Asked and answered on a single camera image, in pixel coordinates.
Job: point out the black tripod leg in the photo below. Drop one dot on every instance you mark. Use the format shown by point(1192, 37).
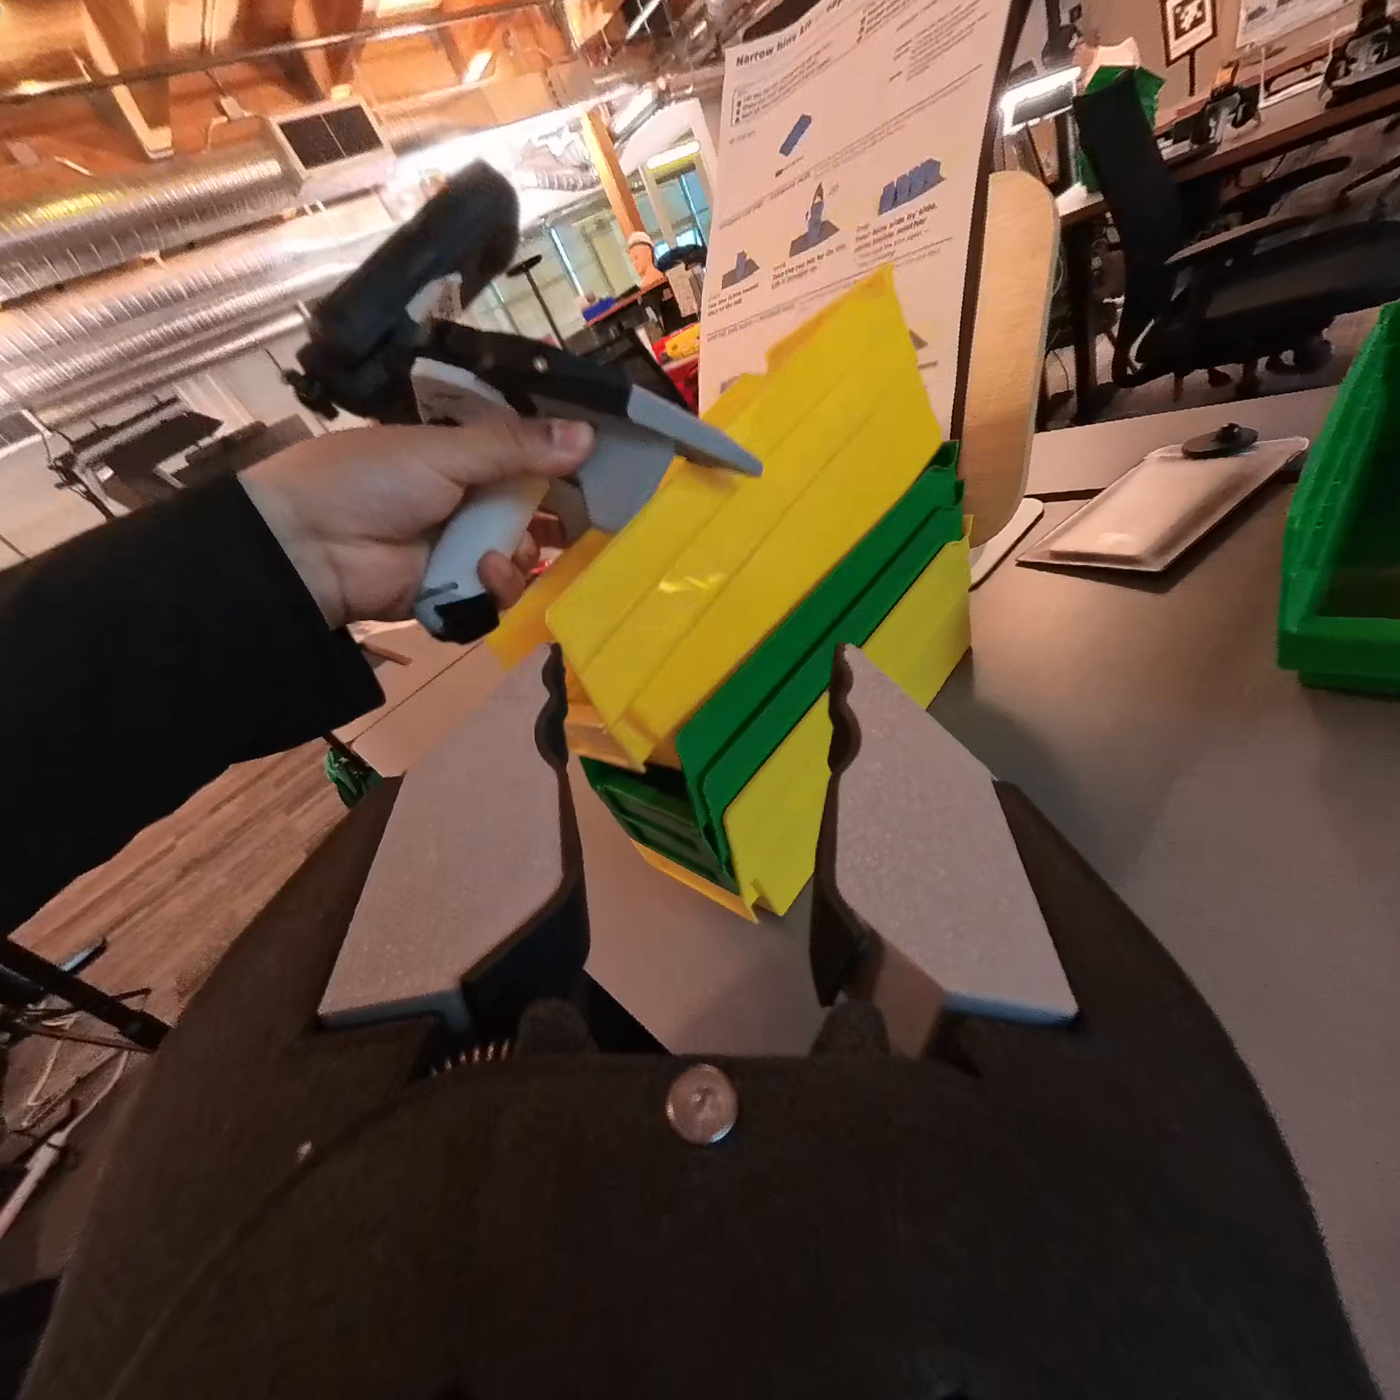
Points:
point(76, 992)

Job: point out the black office chair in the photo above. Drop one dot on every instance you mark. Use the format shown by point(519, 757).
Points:
point(1128, 241)

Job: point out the yellow plastic bin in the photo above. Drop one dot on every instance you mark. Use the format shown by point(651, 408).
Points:
point(745, 524)
point(908, 624)

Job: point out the black metal cart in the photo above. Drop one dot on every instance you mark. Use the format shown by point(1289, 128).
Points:
point(167, 442)

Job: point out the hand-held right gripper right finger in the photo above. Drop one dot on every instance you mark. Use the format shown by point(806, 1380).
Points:
point(943, 853)

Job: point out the wooden desk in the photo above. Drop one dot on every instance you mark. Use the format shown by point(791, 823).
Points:
point(1289, 128)

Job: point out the person's left hand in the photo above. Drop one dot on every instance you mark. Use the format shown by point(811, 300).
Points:
point(359, 516)

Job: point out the person's left forearm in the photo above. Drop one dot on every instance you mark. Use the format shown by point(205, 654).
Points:
point(142, 691)

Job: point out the red plastic crate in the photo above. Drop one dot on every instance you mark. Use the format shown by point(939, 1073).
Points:
point(686, 367)

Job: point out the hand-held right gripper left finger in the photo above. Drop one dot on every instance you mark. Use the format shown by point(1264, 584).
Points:
point(460, 853)

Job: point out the black round disc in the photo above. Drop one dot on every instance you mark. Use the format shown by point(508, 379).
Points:
point(1217, 442)

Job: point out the grey tray with black knob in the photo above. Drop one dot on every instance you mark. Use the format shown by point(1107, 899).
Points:
point(1160, 516)

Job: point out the wooden chair back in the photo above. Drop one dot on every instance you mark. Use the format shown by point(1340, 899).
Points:
point(1013, 346)

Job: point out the white instruction poster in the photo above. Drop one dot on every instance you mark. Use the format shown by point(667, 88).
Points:
point(851, 134)

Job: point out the silver ventilation duct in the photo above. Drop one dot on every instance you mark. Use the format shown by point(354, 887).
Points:
point(132, 241)

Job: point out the black and white marker sign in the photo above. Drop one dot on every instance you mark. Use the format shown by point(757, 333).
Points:
point(1192, 30)

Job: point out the green bag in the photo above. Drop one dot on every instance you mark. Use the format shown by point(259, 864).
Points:
point(1133, 94)

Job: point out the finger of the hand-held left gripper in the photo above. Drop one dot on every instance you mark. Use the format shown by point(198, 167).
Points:
point(663, 408)
point(655, 459)

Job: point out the white air vent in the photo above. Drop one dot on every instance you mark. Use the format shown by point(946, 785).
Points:
point(332, 138)

